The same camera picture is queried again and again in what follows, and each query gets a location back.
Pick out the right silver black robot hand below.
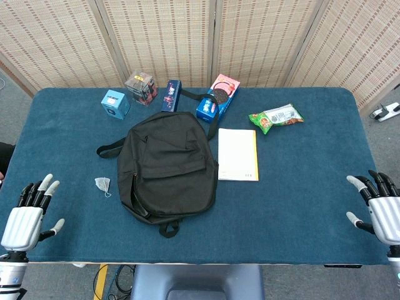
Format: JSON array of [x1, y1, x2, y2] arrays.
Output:
[[346, 169, 400, 248]]

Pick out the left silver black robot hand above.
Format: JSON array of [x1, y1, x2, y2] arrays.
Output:
[[0, 173, 66, 253]]

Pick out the black fabric backpack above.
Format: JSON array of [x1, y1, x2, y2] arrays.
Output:
[[96, 89, 219, 239]]

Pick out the yellow and white book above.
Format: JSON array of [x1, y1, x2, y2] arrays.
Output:
[[217, 127, 260, 182]]

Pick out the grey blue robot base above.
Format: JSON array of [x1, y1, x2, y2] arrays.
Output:
[[130, 264, 265, 300]]

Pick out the black object at table edge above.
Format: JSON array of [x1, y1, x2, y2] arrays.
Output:
[[0, 142, 16, 188]]

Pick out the blue table cloth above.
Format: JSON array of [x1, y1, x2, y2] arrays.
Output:
[[0, 86, 390, 266]]

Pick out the white tea bag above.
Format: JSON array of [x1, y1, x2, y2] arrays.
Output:
[[94, 176, 113, 198]]

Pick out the white power strip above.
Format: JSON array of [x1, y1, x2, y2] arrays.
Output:
[[371, 102, 400, 122]]

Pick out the green snack packet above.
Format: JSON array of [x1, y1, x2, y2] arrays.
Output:
[[248, 103, 305, 136]]

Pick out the light blue speaker box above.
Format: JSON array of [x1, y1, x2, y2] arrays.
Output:
[[100, 89, 131, 121]]

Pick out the dark blue slim box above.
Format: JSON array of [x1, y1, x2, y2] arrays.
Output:
[[161, 79, 183, 113]]

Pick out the blue pink Oreo box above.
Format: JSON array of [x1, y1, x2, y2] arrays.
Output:
[[196, 73, 241, 124]]

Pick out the woven folding screen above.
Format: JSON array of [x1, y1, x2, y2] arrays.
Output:
[[0, 0, 400, 109]]

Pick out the black floor cables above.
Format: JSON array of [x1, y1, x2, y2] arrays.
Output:
[[93, 264, 136, 300]]

